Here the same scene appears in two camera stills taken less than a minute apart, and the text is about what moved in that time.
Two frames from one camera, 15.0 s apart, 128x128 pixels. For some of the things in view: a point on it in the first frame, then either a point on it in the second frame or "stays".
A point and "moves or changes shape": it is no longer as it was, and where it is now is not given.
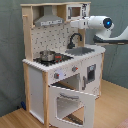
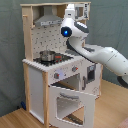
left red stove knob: (56, 75) stays
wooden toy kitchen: (62, 78) stays
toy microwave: (77, 11) moves or changes shape
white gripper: (82, 23) to (70, 12)
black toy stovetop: (58, 58) stays
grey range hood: (48, 18) stays
